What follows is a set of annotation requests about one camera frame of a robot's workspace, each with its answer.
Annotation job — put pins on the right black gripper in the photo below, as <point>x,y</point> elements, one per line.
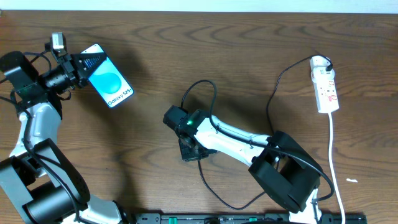
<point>191,153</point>

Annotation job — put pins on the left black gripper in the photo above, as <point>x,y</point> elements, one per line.
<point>74,66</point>

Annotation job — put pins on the small white paper scrap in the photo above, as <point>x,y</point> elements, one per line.
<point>351,180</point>

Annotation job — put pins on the blue Galaxy smartphone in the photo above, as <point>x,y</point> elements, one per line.
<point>108,81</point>

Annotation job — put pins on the white power strip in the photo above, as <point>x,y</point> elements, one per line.
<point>322,75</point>

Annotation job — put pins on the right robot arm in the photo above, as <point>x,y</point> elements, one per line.
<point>283,169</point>

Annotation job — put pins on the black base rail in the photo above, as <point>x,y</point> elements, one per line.
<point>156,218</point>

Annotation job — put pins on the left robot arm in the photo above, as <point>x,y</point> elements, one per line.
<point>41,183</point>

